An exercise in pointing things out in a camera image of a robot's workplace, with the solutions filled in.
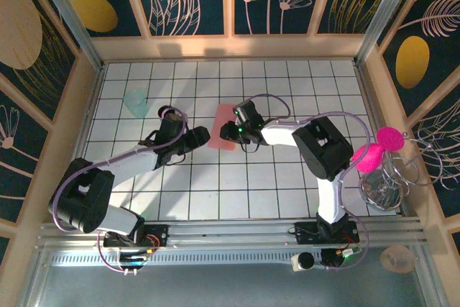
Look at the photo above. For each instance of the white and black webcam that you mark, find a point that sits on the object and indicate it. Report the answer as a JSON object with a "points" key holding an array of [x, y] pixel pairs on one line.
{"points": [[303, 262]]}

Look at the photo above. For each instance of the pink cloth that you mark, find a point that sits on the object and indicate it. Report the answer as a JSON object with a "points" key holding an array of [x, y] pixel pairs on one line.
{"points": [[221, 120]]}

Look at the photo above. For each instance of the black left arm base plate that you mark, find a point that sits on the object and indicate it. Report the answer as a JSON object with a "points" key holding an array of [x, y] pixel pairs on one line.
{"points": [[158, 235]]}

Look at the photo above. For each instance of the small electronics board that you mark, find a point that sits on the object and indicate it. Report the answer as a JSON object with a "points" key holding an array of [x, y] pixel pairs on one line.
{"points": [[339, 256], [138, 255]]}

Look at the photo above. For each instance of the dark blue glazed mug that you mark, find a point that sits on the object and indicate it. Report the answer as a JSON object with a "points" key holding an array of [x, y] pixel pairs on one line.
{"points": [[164, 109]]}

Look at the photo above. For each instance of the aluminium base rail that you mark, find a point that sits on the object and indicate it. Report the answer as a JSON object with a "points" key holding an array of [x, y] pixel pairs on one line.
{"points": [[230, 229]]}

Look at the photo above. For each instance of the aluminium frame post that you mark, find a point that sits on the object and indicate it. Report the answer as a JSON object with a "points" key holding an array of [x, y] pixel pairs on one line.
{"points": [[386, 12], [68, 16]]}

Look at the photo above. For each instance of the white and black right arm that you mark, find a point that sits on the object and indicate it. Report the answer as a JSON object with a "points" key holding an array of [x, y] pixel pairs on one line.
{"points": [[323, 149]]}

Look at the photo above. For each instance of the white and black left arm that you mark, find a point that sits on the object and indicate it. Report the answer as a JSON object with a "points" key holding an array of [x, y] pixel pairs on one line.
{"points": [[82, 195]]}

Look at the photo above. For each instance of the teal translucent glass cup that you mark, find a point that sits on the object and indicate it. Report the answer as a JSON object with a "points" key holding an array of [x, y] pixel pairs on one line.
{"points": [[136, 104]]}

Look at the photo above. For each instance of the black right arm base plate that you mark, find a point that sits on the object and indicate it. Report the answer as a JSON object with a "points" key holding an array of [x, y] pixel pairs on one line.
{"points": [[305, 232]]}

